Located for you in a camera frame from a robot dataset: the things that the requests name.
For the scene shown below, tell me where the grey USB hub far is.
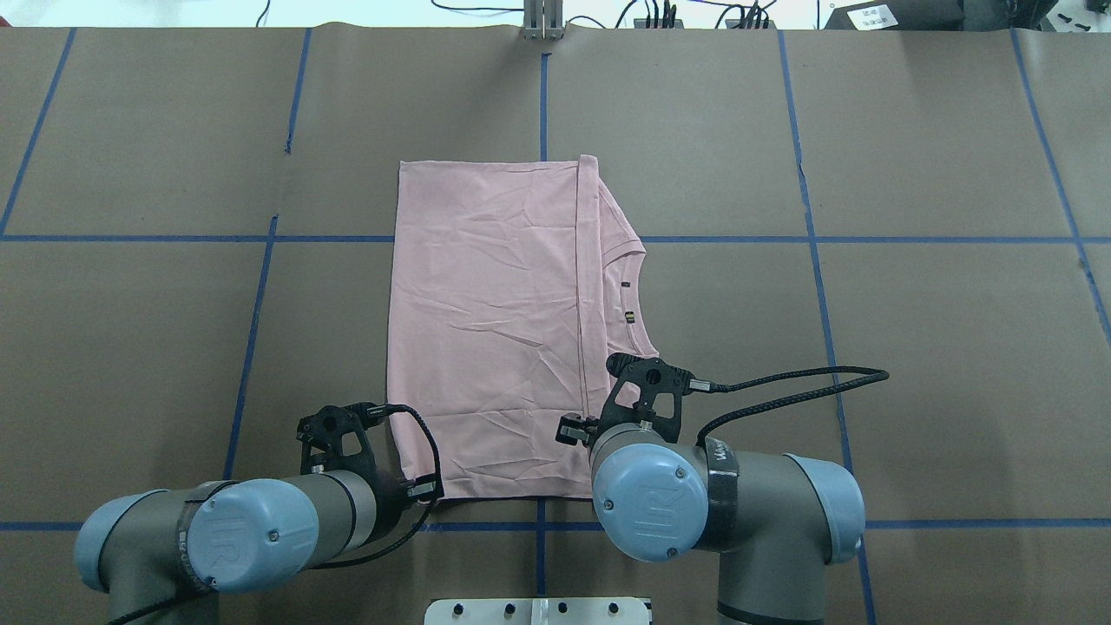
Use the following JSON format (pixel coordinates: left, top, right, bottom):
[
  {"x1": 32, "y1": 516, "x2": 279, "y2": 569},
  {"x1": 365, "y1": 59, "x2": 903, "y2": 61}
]
[{"x1": 632, "y1": 1, "x2": 682, "y2": 30}]

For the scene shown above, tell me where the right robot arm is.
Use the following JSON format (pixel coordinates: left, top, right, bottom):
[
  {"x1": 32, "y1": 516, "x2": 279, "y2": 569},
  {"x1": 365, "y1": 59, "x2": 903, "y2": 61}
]
[{"x1": 556, "y1": 414, "x2": 865, "y2": 624}]

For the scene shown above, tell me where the aluminium frame post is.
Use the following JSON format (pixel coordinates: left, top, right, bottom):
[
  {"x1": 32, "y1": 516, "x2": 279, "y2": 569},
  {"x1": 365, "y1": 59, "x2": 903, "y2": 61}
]
[{"x1": 523, "y1": 0, "x2": 565, "y2": 41}]

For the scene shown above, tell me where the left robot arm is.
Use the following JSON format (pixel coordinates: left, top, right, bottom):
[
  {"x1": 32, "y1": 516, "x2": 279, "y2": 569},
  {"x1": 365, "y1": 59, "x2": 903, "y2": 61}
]
[{"x1": 73, "y1": 470, "x2": 442, "y2": 624}]

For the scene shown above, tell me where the grey usb hub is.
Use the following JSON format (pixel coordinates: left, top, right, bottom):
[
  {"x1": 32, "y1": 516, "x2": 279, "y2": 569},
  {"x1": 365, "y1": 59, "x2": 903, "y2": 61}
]
[
  {"x1": 632, "y1": 1, "x2": 682, "y2": 30},
  {"x1": 713, "y1": 1, "x2": 774, "y2": 30}
]

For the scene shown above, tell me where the black box with label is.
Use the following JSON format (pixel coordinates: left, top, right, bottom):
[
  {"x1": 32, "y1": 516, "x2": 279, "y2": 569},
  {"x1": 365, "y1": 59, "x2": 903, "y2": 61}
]
[{"x1": 820, "y1": 1, "x2": 965, "y2": 31}]

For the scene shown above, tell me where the pink Snoopy t-shirt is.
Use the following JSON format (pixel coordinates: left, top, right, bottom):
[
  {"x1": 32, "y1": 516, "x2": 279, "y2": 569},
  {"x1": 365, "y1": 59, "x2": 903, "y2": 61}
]
[{"x1": 386, "y1": 155, "x2": 658, "y2": 501}]

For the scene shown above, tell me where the grey USB hub near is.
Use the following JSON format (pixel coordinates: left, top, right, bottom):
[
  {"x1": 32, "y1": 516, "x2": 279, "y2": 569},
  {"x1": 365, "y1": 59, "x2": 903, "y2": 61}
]
[{"x1": 713, "y1": 1, "x2": 774, "y2": 30}]

